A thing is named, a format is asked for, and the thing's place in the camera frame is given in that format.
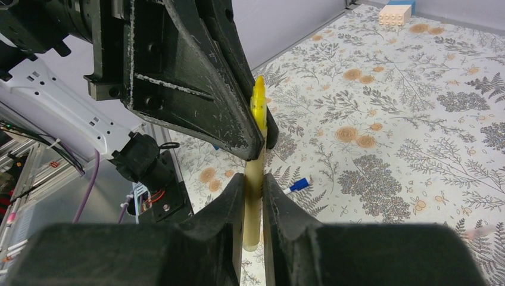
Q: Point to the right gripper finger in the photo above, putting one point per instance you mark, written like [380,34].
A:
[205,249]
[300,250]

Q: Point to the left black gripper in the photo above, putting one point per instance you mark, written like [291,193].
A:
[161,83]

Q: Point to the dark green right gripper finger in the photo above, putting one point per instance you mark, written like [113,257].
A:
[225,68]

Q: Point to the blue pen cap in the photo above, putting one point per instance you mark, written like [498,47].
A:
[300,184]

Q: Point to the yellow pen cap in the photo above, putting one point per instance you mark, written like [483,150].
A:
[258,104]

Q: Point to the olive yellow marker pen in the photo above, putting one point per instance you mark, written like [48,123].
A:
[253,175]

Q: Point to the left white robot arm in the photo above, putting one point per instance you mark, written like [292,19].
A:
[31,31]

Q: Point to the floral patterned table mat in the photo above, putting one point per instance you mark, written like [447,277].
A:
[395,124]

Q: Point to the white block with blue top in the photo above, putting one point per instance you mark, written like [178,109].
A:
[396,13]

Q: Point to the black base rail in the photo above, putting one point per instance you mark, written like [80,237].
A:
[170,205]

